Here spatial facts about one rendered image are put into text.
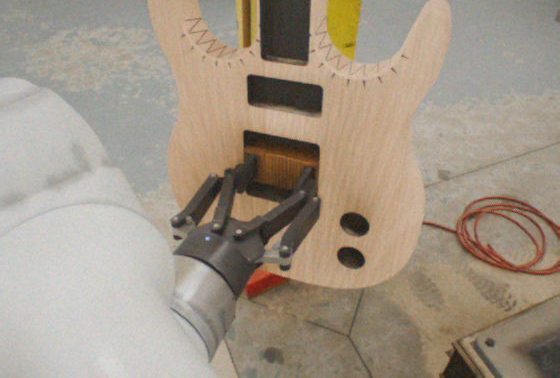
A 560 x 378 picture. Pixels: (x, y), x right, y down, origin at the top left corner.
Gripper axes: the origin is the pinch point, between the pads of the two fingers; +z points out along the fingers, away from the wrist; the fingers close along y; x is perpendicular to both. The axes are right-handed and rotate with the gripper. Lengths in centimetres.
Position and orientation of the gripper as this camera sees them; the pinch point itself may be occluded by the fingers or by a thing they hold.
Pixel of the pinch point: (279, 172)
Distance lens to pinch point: 60.1
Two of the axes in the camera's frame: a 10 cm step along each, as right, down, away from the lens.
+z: 3.7, -5.2, 7.7
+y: 9.3, 2.1, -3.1
